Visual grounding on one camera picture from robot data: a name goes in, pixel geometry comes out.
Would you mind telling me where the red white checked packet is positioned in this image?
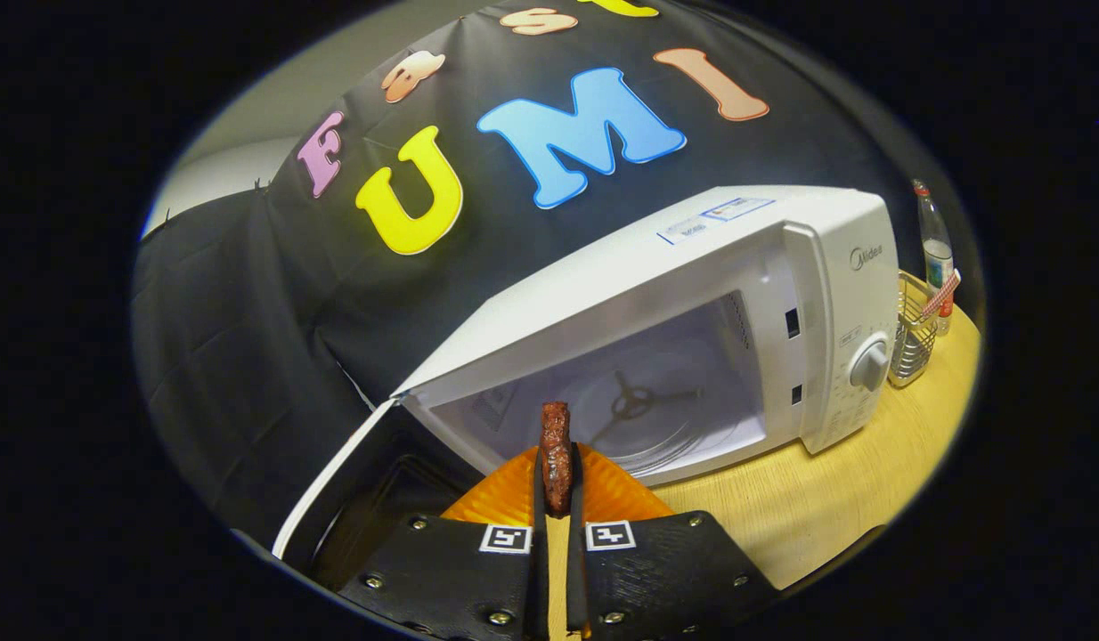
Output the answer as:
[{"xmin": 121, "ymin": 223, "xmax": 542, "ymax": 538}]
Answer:
[{"xmin": 915, "ymin": 269, "xmax": 962, "ymax": 323}]

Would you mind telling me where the clear plastic bottle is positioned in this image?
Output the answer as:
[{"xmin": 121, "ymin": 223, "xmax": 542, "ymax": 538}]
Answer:
[{"xmin": 912, "ymin": 178, "xmax": 956, "ymax": 335}]

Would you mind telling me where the reddish brown meat slice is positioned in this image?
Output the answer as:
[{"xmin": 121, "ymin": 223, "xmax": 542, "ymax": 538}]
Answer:
[{"xmin": 539, "ymin": 401, "xmax": 574, "ymax": 519}]

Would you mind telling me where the white toaster oven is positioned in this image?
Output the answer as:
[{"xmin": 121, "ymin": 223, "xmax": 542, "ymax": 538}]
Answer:
[{"xmin": 272, "ymin": 185, "xmax": 900, "ymax": 593}]

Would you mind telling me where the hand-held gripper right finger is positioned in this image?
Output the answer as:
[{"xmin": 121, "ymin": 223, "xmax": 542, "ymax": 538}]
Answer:
[{"xmin": 567, "ymin": 443, "xmax": 777, "ymax": 641}]

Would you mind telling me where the metal wire basket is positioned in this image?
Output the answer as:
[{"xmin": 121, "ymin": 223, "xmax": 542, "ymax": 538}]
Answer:
[{"xmin": 888, "ymin": 272, "xmax": 940, "ymax": 389}]

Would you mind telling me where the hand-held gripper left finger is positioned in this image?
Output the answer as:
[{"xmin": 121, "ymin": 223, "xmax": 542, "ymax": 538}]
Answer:
[{"xmin": 336, "ymin": 445, "xmax": 550, "ymax": 641}]

